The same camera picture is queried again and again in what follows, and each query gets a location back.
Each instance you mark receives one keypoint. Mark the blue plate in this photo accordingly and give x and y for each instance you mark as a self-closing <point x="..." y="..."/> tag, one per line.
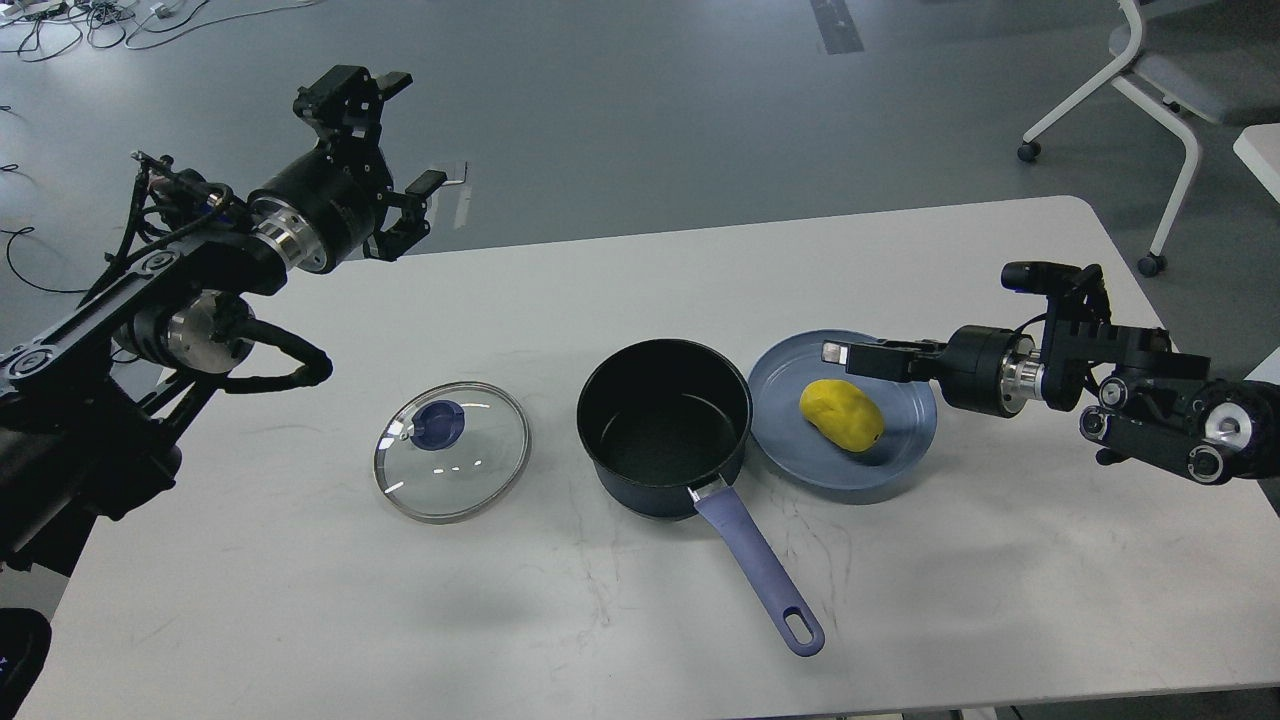
<point x="802" y="453"/>

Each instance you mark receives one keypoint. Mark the black camera on right arm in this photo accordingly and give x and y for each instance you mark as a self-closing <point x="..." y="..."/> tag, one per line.
<point x="1056" y="280"/>

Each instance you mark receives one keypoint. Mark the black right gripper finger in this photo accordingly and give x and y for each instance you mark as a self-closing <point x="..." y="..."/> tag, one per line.
<point x="896" y="361"/>

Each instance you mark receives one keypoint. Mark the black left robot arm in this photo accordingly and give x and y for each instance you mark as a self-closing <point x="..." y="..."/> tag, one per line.
<point x="94" y="407"/>

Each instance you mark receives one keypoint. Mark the glass lid with blue knob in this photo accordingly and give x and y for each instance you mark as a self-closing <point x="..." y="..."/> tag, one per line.
<point x="452" y="451"/>

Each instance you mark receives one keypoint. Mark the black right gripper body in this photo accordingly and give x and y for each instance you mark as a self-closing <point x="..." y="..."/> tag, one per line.
<point x="978" y="368"/>

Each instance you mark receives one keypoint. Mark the white office chair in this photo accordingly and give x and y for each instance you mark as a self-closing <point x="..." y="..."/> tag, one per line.
<point x="1215" y="60"/>

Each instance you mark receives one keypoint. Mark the white table corner right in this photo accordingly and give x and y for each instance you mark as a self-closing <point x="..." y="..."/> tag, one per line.
<point x="1258" y="149"/>

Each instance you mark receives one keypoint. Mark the yellow potato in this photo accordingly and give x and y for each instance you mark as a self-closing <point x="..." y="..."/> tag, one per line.
<point x="843" y="413"/>

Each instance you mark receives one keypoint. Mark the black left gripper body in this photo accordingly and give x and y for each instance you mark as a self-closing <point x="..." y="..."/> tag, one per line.
<point x="333" y="198"/>

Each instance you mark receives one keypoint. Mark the dark blue saucepan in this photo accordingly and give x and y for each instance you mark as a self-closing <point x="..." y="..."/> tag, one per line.
<point x="665" y="424"/>

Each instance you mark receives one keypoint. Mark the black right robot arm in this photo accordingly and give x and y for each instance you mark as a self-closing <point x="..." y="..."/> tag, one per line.
<point x="1151" y="403"/>

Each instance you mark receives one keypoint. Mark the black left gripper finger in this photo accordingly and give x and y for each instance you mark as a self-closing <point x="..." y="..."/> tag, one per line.
<point x="412" y="224"/>
<point x="344" y="110"/>

